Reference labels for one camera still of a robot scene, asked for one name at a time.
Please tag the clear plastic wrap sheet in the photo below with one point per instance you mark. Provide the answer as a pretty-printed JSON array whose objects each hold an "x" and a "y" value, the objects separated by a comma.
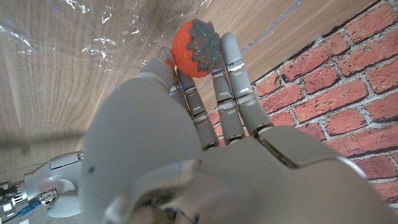
[{"x": 62, "y": 31}]

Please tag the red brick print backdrop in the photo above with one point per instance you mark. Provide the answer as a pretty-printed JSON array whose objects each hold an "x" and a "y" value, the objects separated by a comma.
[{"x": 342, "y": 93}]

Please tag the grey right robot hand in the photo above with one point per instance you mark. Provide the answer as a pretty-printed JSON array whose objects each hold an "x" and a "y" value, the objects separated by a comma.
[{"x": 11, "y": 199}]

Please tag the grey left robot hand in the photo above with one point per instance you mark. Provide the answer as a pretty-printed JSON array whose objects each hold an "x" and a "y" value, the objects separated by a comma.
[{"x": 155, "y": 140}]

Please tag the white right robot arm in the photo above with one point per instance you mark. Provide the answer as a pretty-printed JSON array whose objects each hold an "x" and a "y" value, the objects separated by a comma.
[{"x": 34, "y": 183}]

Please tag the small orange strawberry ball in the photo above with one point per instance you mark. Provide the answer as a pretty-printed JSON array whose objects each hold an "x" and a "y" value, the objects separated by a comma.
[{"x": 183, "y": 53}]

